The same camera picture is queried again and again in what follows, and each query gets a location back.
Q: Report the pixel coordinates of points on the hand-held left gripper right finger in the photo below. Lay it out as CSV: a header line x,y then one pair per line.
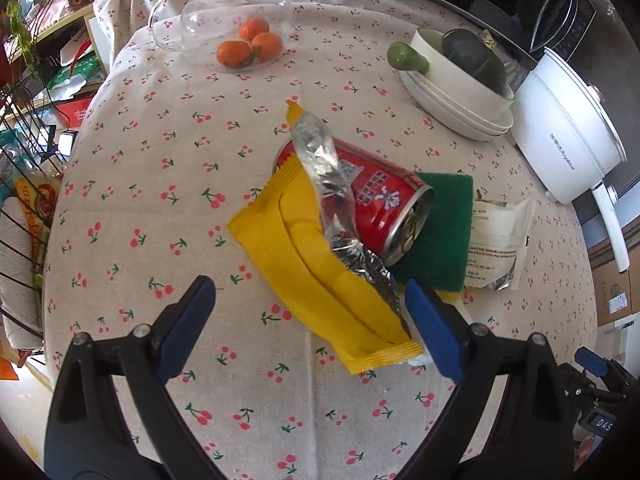
x,y
435,330

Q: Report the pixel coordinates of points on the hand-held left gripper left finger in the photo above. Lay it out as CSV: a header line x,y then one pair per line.
x,y
185,330

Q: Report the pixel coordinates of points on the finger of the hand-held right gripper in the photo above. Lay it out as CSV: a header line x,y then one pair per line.
x,y
590,360
575,385

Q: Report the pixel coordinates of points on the yellow snack wrapper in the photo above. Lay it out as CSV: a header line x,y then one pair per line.
x,y
300,285

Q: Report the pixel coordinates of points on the brown cardboard box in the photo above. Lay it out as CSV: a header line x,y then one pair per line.
x,y
610,280

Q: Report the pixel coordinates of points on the green scouring sponge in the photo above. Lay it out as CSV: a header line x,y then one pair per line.
x,y
445,225

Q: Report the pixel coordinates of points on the white snack packet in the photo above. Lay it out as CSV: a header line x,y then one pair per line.
x,y
500,240

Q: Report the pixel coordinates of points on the red can with white print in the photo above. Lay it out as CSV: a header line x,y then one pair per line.
x,y
380,195

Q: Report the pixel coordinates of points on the orange printed packet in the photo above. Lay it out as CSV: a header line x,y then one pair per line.
x,y
40,200

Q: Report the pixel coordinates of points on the stacked cream plates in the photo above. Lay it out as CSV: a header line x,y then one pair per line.
x,y
450,120

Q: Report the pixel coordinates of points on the white electric pot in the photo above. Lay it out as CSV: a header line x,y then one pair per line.
x,y
565,130

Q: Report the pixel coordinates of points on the red envelope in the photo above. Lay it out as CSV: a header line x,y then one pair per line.
x,y
77,112

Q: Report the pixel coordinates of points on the white bowl with squash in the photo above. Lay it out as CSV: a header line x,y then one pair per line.
x,y
455,85

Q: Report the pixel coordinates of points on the dark green pumpkin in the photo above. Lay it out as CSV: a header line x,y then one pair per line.
x,y
475,57

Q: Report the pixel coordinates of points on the green plastic packet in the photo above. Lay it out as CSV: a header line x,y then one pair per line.
x,y
75,77

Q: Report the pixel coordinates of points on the small orange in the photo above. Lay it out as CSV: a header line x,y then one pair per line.
x,y
255,29
267,46
232,54

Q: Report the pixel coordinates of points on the wooden shelf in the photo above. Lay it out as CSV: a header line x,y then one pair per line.
x,y
55,30

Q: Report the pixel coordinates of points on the glass teapot with wooden lid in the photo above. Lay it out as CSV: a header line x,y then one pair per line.
x,y
225,5

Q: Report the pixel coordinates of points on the green leafy plant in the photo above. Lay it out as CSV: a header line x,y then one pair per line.
x,y
20,30

